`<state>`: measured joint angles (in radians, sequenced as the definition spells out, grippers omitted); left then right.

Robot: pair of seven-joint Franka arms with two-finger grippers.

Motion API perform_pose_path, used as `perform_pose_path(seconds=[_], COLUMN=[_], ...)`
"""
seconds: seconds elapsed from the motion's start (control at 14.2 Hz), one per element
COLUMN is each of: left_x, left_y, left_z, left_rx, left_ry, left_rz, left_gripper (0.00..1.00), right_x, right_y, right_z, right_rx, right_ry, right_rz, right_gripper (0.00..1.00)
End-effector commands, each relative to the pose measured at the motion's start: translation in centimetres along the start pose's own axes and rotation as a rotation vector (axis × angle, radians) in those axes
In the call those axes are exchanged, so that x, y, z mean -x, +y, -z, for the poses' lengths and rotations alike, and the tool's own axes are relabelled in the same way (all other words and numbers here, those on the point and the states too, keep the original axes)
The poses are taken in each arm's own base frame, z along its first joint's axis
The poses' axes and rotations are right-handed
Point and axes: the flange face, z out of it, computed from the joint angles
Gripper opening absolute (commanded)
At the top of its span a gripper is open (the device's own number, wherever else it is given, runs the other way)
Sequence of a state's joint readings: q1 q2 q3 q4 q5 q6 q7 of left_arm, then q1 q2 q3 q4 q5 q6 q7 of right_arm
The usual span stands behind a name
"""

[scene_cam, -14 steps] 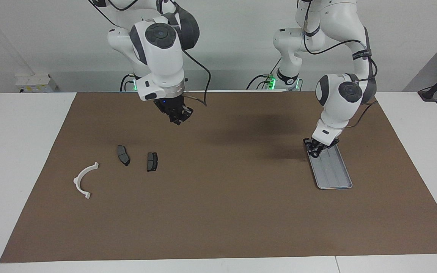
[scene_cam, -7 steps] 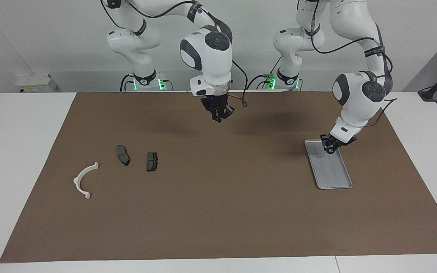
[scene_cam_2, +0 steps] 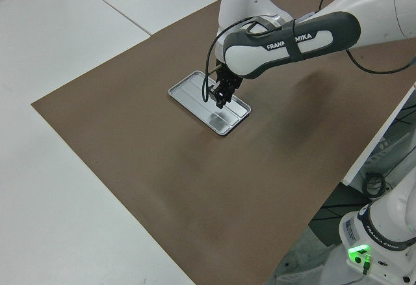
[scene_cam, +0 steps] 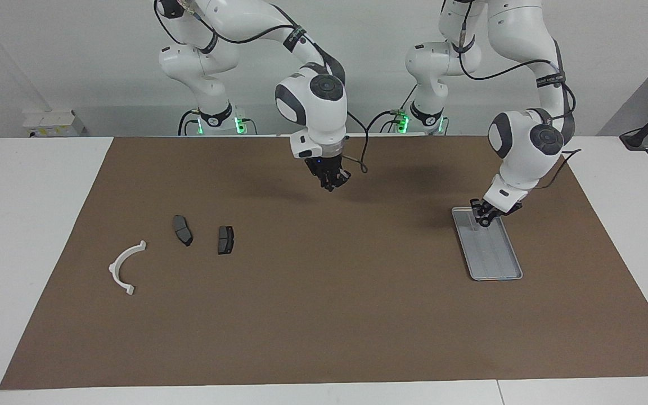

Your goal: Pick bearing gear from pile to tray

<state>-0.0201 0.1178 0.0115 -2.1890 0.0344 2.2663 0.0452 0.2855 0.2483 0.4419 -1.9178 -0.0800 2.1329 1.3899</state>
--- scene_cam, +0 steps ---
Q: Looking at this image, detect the white power strip box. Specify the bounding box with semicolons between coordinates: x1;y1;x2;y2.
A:
22;110;84;137

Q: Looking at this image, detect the silver metal tray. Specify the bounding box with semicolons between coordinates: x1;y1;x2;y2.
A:
451;206;524;281

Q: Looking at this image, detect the black base cable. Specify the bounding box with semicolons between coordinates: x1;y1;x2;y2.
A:
365;84;417;134
178;110;199;136

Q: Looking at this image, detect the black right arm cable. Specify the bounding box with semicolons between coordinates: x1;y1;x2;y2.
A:
152;0;370;174

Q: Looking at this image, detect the long curved grey brake pad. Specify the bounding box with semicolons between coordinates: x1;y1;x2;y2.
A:
173;215;194;247

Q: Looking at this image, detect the white curved plastic bracket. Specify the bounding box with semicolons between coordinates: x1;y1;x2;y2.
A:
109;240;147;296

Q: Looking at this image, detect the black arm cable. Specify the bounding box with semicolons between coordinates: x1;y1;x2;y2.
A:
152;0;370;174
442;0;583;189

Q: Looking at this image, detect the brown table mat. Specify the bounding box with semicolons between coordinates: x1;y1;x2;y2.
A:
0;135;648;390

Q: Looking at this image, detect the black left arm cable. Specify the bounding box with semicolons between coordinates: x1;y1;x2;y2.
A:
442;0;583;189

